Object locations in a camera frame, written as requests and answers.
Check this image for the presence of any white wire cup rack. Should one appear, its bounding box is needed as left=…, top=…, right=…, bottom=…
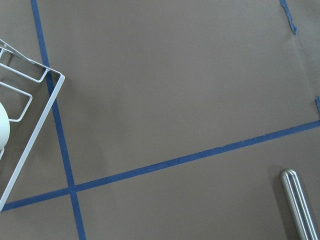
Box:
left=0, top=40, right=66, bottom=211

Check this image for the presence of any steel muddler black tip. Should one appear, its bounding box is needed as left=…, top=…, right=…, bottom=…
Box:
left=280, top=168, right=320, bottom=240

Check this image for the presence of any white cup in rack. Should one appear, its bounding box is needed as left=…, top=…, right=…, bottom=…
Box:
left=0, top=104, right=10, bottom=149

